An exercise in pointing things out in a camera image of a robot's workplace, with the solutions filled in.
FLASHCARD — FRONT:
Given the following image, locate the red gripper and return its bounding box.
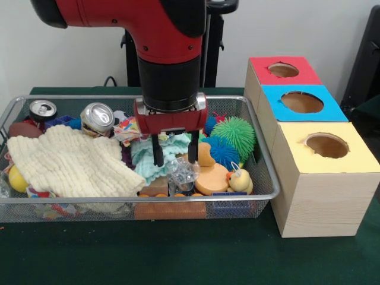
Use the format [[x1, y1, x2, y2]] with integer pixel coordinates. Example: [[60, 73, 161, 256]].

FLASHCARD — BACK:
[[134, 107, 208, 168]]

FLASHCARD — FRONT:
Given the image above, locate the clear plastic piece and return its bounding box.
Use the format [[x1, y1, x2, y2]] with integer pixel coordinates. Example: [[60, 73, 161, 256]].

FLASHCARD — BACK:
[[166, 156, 201, 192]]

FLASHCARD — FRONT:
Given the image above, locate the shallow clear mesh bin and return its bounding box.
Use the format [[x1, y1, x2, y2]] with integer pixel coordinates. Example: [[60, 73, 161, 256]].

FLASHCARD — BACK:
[[0, 95, 281, 223]]

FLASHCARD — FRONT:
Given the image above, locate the wooden box with three holes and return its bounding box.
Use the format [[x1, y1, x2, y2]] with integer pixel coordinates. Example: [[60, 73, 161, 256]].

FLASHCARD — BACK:
[[243, 56, 380, 238]]

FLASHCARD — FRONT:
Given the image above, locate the mint green cloth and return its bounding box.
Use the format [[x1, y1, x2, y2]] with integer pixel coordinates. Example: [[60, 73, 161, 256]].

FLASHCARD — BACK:
[[131, 134, 193, 185]]

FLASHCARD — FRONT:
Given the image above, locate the orange foam duck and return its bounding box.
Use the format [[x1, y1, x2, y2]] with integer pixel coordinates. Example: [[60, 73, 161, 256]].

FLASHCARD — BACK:
[[190, 142, 230, 196]]

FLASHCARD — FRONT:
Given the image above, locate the blue spiky ball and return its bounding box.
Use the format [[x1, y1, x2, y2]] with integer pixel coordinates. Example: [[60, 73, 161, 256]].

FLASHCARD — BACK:
[[202, 137, 240, 172]]

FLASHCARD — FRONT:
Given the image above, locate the multicolour polka dot cloth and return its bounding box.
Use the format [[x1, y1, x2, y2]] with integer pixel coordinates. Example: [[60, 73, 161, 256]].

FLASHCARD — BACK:
[[113, 116, 149, 146]]

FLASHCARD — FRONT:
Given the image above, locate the orange toy brick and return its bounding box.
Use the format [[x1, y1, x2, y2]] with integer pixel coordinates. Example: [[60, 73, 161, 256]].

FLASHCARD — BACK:
[[134, 191, 207, 220]]

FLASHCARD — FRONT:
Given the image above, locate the large green spiky ball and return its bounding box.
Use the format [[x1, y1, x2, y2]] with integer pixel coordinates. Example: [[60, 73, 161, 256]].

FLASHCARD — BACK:
[[211, 116, 257, 162]]

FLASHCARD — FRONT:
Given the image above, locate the small yellow rubber duck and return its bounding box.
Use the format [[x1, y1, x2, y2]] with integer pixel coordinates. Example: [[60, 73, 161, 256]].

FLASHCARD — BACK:
[[226, 162, 254, 194]]

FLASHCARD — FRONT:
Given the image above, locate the crushed silver can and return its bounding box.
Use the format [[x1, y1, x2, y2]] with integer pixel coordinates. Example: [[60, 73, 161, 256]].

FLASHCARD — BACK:
[[80, 102, 116, 136]]

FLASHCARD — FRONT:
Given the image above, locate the cream knit cloth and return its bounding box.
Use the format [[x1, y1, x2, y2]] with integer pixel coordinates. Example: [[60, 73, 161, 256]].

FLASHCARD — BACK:
[[7, 125, 147, 200]]

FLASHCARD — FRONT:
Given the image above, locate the upright dark soda can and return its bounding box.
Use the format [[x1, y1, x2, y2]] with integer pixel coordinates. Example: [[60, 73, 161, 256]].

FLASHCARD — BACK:
[[28, 99, 58, 124]]

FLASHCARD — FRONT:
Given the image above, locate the brown toy football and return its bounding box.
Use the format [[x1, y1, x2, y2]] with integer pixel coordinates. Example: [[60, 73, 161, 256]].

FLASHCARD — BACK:
[[8, 121, 45, 138]]

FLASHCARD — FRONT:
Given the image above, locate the yellow ball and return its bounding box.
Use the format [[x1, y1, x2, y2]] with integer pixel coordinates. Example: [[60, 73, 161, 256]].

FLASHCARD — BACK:
[[8, 165, 29, 193]]

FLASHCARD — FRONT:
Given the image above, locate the black chair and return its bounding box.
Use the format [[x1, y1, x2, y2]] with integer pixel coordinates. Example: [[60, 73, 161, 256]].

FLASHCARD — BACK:
[[344, 6, 380, 116]]

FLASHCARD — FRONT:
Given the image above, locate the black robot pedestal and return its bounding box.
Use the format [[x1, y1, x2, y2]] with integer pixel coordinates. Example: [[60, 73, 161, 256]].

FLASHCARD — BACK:
[[122, 0, 239, 88]]

